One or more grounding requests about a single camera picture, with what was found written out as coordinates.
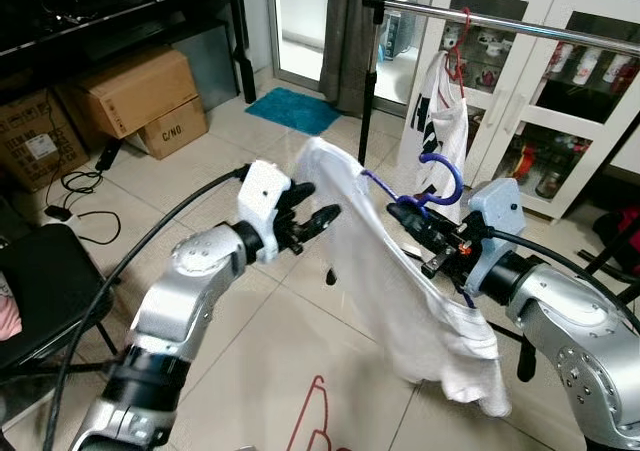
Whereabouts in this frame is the white shirt black print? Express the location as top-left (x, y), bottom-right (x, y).
top-left (397, 49), bottom-right (471, 224)

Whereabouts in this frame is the metal clothes rack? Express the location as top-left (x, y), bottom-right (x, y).
top-left (357, 0), bottom-right (640, 277)

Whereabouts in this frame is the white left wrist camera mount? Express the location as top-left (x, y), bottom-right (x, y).
top-left (237, 160), bottom-right (294, 264)

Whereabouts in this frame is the black thin power cable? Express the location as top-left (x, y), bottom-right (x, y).
top-left (45, 169), bottom-right (123, 247)

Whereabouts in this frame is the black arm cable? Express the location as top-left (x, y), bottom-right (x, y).
top-left (497, 229), bottom-right (640, 334)
top-left (40, 168), bottom-right (249, 451)

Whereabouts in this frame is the small printed cardboard box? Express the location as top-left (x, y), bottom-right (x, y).
top-left (130, 96), bottom-right (209, 162)

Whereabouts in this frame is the red wire hanger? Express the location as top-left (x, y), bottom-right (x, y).
top-left (287, 374), bottom-right (351, 451)

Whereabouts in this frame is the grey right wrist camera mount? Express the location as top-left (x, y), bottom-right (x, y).
top-left (468, 178), bottom-right (526, 292)

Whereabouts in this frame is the cardboard box white label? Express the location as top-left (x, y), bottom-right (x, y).
top-left (0, 89), bottom-right (91, 192)

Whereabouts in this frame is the white glass door cabinet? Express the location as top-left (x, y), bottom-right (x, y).
top-left (405, 0), bottom-right (640, 222)

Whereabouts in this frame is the white garment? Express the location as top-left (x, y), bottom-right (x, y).
top-left (298, 136), bottom-right (513, 419)

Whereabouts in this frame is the pink cloth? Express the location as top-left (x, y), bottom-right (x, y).
top-left (0, 271), bottom-right (23, 340)

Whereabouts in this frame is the purple wire clothes hanger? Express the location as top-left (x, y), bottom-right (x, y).
top-left (360, 152), bottom-right (477, 309)

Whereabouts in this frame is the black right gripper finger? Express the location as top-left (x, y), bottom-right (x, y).
top-left (388, 199), bottom-right (453, 234)
top-left (392, 213), bottom-right (447, 252)

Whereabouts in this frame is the large brown cardboard box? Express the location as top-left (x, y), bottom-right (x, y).
top-left (78, 46), bottom-right (201, 140)

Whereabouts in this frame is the grey panel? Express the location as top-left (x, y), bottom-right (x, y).
top-left (172, 23), bottom-right (241, 112)

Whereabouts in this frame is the teal floor mat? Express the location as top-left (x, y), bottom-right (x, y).
top-left (245, 86), bottom-right (343, 137)

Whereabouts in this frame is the black desk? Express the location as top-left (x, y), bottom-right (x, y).
top-left (0, 0), bottom-right (258, 105)

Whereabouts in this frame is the red clothes hanger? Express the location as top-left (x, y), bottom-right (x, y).
top-left (444, 8), bottom-right (475, 87)

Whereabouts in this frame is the pink black appliance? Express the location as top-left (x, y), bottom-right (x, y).
top-left (592, 209), bottom-right (640, 272)

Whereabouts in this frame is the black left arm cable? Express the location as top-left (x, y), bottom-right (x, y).
top-left (40, 168), bottom-right (249, 451)

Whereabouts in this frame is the black power adapter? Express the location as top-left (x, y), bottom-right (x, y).
top-left (94, 136), bottom-right (124, 174)

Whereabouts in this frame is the white framed glass door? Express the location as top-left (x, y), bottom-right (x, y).
top-left (268, 0), bottom-right (426, 107)

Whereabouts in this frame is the grey curtain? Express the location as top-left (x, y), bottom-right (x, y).
top-left (320, 0), bottom-right (379, 117)

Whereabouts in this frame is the dark glass jar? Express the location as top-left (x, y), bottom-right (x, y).
top-left (537, 171), bottom-right (561, 197)

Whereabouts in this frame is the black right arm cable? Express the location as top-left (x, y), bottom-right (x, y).
top-left (497, 229), bottom-right (640, 334)

